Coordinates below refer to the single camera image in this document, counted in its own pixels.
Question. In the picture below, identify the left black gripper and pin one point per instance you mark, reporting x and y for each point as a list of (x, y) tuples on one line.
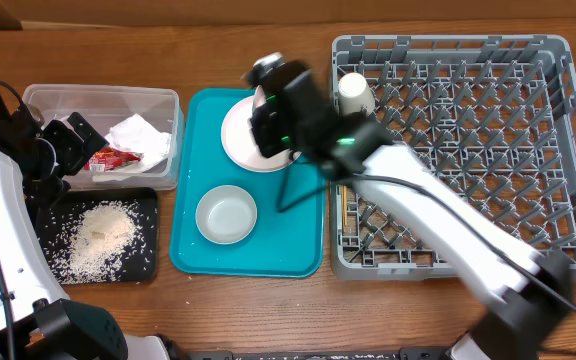
[(77, 150)]

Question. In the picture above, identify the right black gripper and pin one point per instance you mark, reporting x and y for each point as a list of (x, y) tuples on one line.
[(268, 138)]

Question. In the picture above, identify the red snack wrapper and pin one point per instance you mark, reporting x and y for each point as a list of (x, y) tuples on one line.
[(109, 159)]

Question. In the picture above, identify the white napkin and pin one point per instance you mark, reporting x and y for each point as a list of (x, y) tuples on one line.
[(136, 135)]

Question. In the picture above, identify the pink plate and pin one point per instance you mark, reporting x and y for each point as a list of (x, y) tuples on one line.
[(238, 142)]

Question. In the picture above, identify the white paper cup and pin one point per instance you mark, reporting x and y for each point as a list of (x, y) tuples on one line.
[(355, 94)]

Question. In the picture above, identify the wooden chopstick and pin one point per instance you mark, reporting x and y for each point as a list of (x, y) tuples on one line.
[(344, 196)]

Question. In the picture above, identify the white rice pile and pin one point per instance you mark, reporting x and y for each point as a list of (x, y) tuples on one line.
[(100, 240)]

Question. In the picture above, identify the grey bowl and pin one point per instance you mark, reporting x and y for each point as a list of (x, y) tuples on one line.
[(226, 214)]

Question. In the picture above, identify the pink bowl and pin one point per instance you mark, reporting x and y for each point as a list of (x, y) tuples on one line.
[(259, 100)]

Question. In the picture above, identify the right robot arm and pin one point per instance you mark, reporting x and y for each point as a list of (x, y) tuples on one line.
[(527, 294)]

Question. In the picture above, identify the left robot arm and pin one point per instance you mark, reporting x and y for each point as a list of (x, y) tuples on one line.
[(37, 318)]

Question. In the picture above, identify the grey dishwasher rack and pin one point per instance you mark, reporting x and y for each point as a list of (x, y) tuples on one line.
[(493, 116)]

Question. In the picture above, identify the clear plastic bin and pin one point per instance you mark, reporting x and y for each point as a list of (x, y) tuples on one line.
[(104, 106)]

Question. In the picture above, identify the black tray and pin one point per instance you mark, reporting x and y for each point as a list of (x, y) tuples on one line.
[(103, 235)]

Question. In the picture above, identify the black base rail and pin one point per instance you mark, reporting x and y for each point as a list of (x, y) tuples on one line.
[(404, 353)]

